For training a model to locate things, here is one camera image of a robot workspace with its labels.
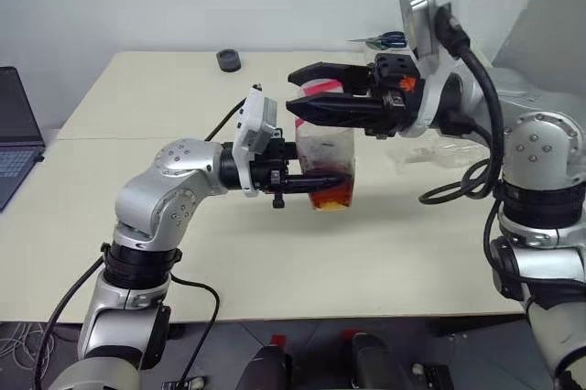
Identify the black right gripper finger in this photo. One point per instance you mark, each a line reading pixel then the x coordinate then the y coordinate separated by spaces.
pixel 329 108
pixel 329 73

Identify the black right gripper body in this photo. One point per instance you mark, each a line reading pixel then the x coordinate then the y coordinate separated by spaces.
pixel 393 101

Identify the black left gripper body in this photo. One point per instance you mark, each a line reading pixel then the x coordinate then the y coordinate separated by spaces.
pixel 270 165

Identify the clear bottle with red drink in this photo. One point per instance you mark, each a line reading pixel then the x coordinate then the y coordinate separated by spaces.
pixel 327 156

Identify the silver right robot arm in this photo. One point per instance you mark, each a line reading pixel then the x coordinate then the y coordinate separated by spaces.
pixel 535 143

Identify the black round lid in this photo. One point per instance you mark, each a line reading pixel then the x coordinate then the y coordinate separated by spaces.
pixel 228 61

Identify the dark rounded shape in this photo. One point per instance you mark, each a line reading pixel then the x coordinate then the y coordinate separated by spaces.
pixel 375 362
pixel 265 367

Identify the dark grey laptop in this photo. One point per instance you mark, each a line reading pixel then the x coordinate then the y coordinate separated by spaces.
pixel 16 143

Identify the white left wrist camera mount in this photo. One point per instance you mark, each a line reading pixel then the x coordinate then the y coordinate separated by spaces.
pixel 249 120

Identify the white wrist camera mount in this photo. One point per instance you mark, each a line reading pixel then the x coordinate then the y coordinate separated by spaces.
pixel 430 1
pixel 249 120

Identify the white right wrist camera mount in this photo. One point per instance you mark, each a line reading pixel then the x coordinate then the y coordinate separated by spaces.
pixel 430 1

